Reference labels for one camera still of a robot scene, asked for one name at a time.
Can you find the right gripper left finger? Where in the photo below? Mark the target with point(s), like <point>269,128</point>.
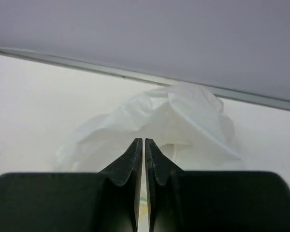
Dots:
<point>119,207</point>

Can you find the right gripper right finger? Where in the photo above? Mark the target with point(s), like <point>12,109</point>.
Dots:
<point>161,203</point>

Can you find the white plastic bag lemon print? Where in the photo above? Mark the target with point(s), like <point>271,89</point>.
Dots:
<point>187,122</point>

